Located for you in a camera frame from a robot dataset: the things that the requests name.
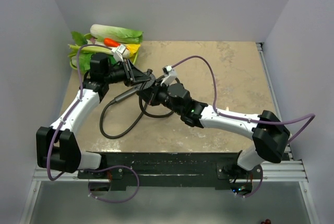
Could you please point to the toy yellow corn husk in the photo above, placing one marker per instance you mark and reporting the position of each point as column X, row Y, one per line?
column 133, row 51

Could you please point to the right side aluminium rail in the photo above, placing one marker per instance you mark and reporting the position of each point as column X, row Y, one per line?
column 266, row 71

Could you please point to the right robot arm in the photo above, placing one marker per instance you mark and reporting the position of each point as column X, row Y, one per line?
column 269, row 136

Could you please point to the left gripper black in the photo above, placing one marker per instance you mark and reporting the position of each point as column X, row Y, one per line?
column 132, row 74

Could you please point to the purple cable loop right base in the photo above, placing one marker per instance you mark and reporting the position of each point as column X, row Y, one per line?
column 253, row 191

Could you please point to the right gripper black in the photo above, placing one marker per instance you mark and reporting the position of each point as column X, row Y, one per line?
column 151, row 94

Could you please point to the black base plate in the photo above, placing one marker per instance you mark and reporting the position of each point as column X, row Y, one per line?
column 161, row 169

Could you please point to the toy napa cabbage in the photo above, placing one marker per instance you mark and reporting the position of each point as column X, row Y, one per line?
column 118, row 34

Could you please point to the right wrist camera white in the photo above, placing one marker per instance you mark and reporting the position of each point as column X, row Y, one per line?
column 169, row 75

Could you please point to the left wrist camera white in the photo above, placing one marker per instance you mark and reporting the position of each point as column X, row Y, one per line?
column 120, row 53

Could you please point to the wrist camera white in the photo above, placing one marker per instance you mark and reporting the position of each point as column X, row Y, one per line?
column 120, row 53
column 169, row 75

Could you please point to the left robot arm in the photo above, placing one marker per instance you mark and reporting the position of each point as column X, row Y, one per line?
column 57, row 148

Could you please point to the aluminium frame rail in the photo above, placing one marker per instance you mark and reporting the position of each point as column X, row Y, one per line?
column 283, row 197

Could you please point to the toy leaf dark green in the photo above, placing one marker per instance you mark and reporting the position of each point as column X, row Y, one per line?
column 78, row 38

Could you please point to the toy carrot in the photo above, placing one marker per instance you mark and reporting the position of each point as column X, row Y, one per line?
column 111, row 43

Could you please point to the grey shower head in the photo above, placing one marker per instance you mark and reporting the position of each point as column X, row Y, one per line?
column 130, row 92

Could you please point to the toy green lettuce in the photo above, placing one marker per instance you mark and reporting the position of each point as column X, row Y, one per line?
column 84, row 62

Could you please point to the toy leek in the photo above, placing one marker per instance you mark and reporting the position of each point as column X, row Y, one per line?
column 90, row 49

